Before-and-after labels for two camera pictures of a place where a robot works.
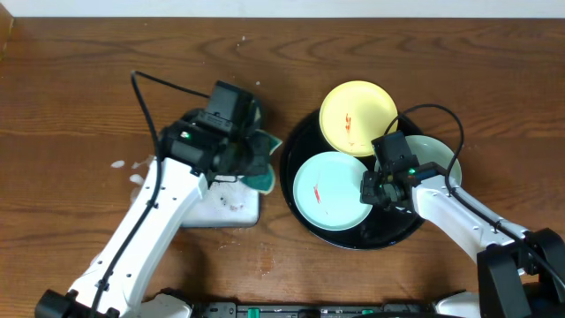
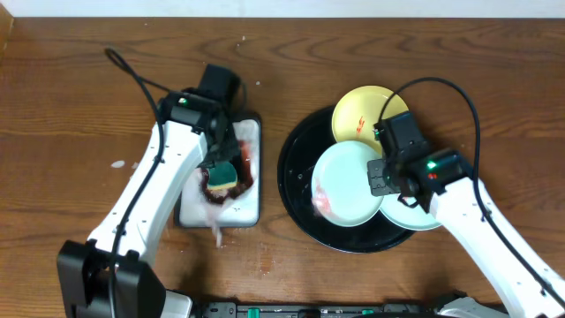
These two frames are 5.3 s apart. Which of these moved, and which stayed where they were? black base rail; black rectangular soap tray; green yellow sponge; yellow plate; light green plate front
Moved: light green plate front; green yellow sponge; yellow plate
Stayed: black base rail; black rectangular soap tray
